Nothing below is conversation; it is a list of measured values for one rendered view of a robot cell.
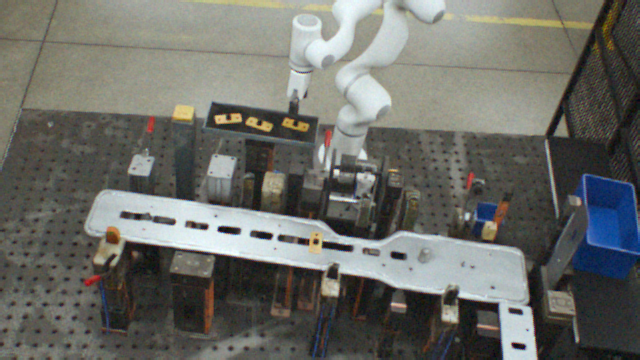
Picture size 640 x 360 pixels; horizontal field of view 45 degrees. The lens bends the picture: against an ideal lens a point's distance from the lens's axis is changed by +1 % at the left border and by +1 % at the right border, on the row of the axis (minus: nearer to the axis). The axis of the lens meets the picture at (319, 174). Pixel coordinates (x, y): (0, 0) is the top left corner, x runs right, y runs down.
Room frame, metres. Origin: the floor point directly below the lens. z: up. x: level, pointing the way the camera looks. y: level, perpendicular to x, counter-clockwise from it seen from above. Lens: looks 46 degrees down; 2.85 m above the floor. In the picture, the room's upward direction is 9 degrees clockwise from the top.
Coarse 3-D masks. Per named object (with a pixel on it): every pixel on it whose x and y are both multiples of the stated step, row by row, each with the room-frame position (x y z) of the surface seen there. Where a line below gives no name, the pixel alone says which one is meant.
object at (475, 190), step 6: (474, 180) 1.68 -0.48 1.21; (480, 180) 1.68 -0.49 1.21; (474, 186) 1.67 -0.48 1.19; (480, 186) 1.66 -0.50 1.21; (468, 192) 1.67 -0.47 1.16; (474, 192) 1.64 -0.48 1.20; (480, 192) 1.64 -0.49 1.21; (468, 198) 1.66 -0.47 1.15; (474, 198) 1.67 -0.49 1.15; (468, 204) 1.66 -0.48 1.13; (474, 204) 1.66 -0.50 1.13; (462, 210) 1.66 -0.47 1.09; (468, 210) 1.66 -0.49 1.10; (474, 210) 1.65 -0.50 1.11; (462, 216) 1.65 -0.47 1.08
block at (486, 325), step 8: (480, 312) 1.36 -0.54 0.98; (488, 312) 1.36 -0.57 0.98; (480, 320) 1.33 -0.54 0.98; (488, 320) 1.34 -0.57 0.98; (496, 320) 1.34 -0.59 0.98; (472, 328) 1.34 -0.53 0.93; (480, 328) 1.30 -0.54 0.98; (488, 328) 1.31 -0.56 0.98; (496, 328) 1.31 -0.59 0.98; (472, 336) 1.31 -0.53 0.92; (480, 336) 1.28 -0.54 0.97; (488, 336) 1.28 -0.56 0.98; (496, 336) 1.28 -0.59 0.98; (464, 344) 1.36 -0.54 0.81; (472, 344) 1.29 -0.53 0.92; (480, 344) 1.28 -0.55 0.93; (488, 344) 1.28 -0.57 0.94; (464, 352) 1.33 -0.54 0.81; (472, 352) 1.28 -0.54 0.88; (480, 352) 1.28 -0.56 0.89; (488, 352) 1.28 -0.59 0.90
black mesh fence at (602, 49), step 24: (624, 0) 2.62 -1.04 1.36; (600, 24) 2.73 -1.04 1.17; (600, 48) 2.60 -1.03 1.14; (576, 72) 2.73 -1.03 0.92; (624, 72) 2.34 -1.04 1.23; (576, 96) 2.65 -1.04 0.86; (552, 120) 2.75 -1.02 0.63; (576, 120) 2.54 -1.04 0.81; (600, 120) 2.34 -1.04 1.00; (624, 120) 2.13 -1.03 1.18; (624, 144) 2.05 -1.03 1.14
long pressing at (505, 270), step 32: (128, 192) 1.60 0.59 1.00; (96, 224) 1.45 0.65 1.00; (128, 224) 1.47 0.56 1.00; (160, 224) 1.49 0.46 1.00; (224, 224) 1.53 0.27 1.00; (256, 224) 1.55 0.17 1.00; (288, 224) 1.57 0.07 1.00; (320, 224) 1.59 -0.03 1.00; (256, 256) 1.42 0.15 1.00; (288, 256) 1.44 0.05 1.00; (320, 256) 1.46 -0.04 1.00; (352, 256) 1.48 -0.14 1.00; (384, 256) 1.50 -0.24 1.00; (416, 256) 1.52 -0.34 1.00; (448, 256) 1.54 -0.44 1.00; (480, 256) 1.56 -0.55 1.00; (512, 256) 1.58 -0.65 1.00; (416, 288) 1.40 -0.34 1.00; (480, 288) 1.43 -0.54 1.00; (512, 288) 1.45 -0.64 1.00
